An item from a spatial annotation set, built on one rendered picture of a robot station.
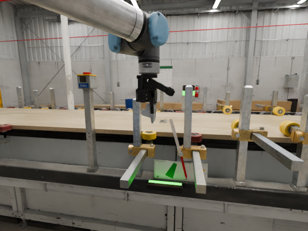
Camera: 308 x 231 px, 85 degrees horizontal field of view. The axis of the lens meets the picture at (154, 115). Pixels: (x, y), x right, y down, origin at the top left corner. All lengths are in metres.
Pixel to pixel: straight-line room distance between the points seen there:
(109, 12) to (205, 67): 7.64
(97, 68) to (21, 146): 7.43
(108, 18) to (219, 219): 1.27
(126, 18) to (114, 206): 1.24
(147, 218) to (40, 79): 9.62
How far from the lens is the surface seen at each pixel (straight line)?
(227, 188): 0.92
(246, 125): 0.85
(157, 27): 0.53
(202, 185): 0.58
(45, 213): 1.78
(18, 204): 1.88
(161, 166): 0.88
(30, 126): 1.42
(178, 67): 7.93
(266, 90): 8.77
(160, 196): 1.01
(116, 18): 0.48
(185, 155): 0.84
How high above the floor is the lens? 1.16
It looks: 9 degrees down
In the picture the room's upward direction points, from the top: straight up
